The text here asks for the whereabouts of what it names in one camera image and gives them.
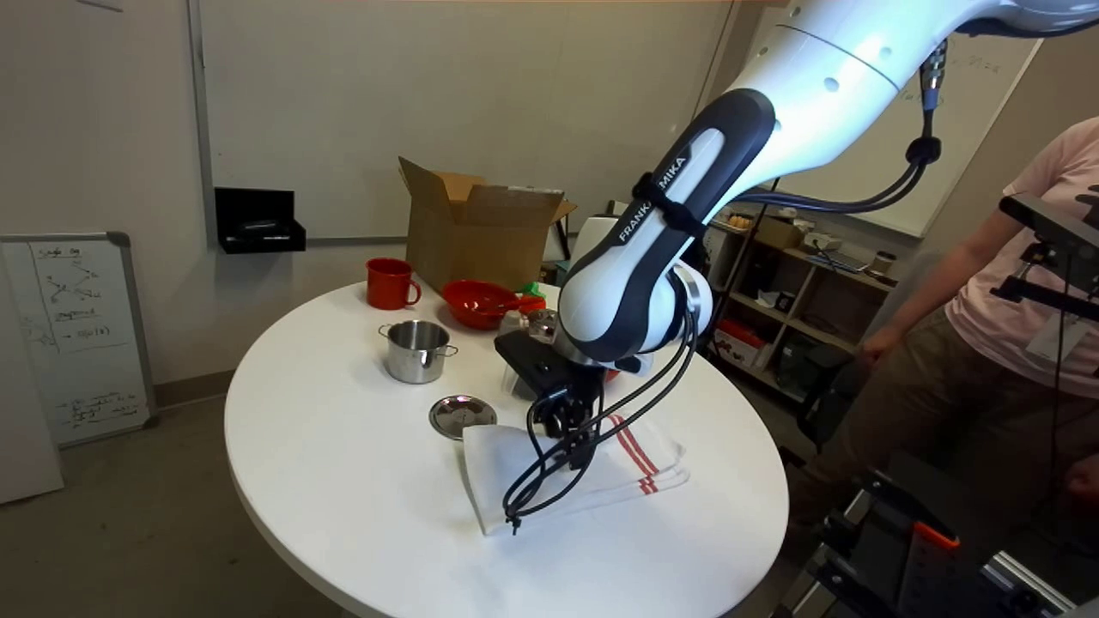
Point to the person's bare forearm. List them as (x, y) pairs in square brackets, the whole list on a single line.
[(946, 269)]

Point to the cluttered wooden shelf unit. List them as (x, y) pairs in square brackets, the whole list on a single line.
[(812, 310)]

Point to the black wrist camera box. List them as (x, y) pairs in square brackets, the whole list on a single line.
[(538, 359)]

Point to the open black case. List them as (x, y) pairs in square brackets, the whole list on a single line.
[(258, 222)]

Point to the person's hand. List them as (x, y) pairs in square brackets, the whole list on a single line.
[(875, 341)]

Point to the empty red bowl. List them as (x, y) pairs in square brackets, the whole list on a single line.
[(480, 303)]

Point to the small whiteboard with drawings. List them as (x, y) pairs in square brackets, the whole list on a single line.
[(75, 337)]

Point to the steel pot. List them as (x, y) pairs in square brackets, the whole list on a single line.
[(416, 351)]

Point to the open cardboard box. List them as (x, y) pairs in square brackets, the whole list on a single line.
[(475, 240)]

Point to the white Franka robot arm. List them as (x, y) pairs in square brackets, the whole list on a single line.
[(734, 174)]

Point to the green toy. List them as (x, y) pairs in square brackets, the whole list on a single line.
[(529, 291)]

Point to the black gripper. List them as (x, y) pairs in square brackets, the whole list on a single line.
[(571, 412)]

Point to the aluminium rail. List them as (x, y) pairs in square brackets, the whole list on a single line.
[(1034, 585)]

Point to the black camera on stand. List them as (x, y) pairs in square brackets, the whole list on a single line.
[(1060, 246)]

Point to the orange toy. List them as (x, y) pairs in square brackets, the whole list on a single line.
[(529, 306)]

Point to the person in pink shirt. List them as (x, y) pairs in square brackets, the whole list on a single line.
[(1019, 366)]

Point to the small round metal dish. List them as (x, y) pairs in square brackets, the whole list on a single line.
[(459, 412)]

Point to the red mug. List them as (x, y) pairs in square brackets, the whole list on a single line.
[(391, 282)]

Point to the white towel with red stripes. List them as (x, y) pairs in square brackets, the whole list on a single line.
[(500, 469)]

